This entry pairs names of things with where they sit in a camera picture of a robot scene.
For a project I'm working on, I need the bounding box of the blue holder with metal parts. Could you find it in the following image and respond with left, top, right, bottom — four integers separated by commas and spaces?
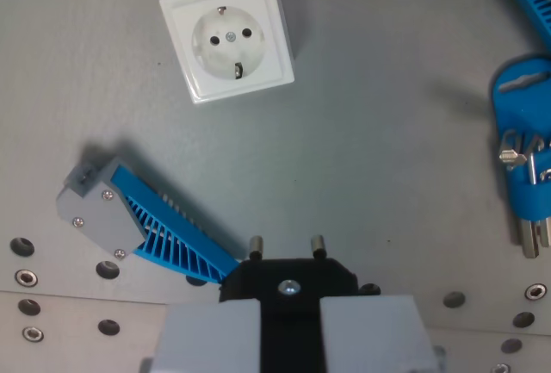
490, 57, 551, 260

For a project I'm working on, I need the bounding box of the blue ribbed finger grey mount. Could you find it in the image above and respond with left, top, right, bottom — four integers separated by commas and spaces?
488, 0, 551, 53
55, 157, 241, 284

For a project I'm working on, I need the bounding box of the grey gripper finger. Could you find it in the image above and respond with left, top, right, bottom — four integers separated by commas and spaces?
139, 298, 263, 373
319, 294, 448, 373

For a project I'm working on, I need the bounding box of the white wall socket box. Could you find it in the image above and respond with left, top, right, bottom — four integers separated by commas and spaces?
158, 0, 296, 108

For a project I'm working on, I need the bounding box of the black two-pin plug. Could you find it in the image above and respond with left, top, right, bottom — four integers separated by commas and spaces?
218, 234, 359, 373

